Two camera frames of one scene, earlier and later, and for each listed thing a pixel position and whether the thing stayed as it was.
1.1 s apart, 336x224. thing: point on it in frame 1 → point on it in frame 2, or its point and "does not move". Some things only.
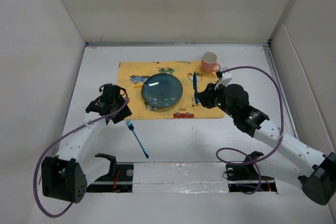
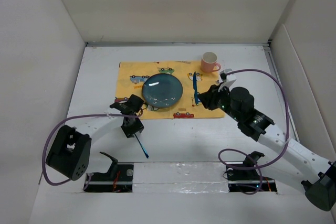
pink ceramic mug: [208, 64] does not move
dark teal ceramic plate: [161, 90] does not move
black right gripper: [206, 96] does not move
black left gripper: [124, 113] → [137, 127]
